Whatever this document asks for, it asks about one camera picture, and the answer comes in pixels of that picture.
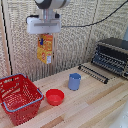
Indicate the blue plastic cup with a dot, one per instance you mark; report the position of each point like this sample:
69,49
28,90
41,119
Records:
74,81

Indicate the orange mac and cheese carton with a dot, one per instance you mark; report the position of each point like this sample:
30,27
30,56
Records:
45,48

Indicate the black toaster oven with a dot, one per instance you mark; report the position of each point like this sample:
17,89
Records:
111,56

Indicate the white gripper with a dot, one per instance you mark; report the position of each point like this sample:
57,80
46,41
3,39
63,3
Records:
43,25

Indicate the red plastic shopping basket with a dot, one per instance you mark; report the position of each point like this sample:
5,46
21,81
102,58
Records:
19,98

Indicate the black oven rack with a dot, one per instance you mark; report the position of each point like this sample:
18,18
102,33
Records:
93,74

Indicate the red plastic bowl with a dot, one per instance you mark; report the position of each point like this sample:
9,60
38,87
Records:
55,96

